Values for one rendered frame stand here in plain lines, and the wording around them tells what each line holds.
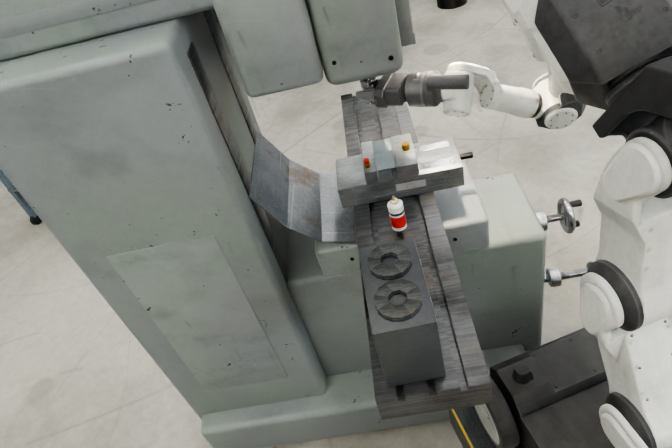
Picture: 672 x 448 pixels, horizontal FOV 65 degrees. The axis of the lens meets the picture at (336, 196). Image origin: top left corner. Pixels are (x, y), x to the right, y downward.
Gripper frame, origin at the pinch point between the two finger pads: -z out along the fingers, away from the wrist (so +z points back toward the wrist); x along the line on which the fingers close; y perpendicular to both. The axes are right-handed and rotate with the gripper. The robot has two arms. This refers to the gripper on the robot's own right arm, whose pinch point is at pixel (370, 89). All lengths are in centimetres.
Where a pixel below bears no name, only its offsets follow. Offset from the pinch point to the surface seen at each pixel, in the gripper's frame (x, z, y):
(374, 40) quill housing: 7.8, 7.2, -17.3
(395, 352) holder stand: 62, 23, 19
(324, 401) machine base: 39, -25, 103
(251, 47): 20.9, -16.1, -23.5
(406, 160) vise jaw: 4.6, 8.1, 19.5
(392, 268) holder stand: 49, 20, 11
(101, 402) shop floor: 58, -132, 121
